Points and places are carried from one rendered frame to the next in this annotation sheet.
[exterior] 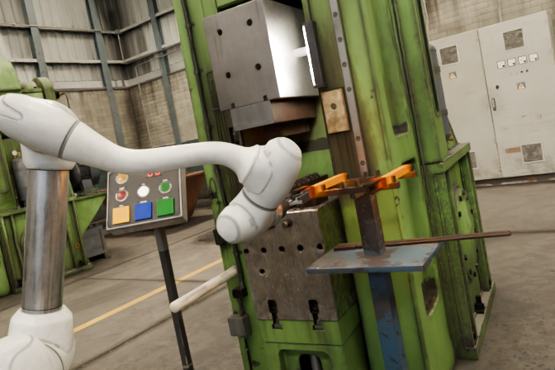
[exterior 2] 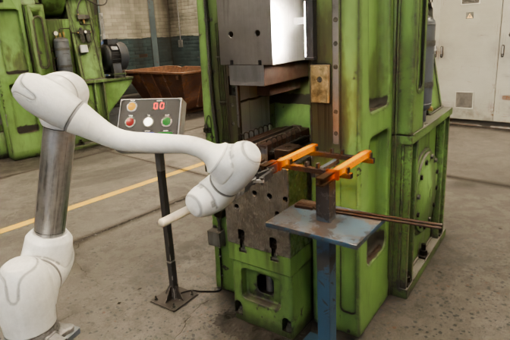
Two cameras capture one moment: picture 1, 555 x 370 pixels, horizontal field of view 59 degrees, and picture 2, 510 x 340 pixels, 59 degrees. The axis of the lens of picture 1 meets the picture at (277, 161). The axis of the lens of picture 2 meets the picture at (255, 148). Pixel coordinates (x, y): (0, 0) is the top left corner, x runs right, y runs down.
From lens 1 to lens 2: 0.35 m
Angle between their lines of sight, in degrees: 13
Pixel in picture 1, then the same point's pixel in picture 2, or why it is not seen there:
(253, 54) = (254, 20)
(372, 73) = (358, 58)
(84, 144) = (84, 125)
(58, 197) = (65, 152)
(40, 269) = (48, 205)
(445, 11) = not seen: outside the picture
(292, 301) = (257, 234)
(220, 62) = (225, 20)
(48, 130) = (55, 111)
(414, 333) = (352, 276)
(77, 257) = not seen: hidden behind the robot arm
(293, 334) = (254, 259)
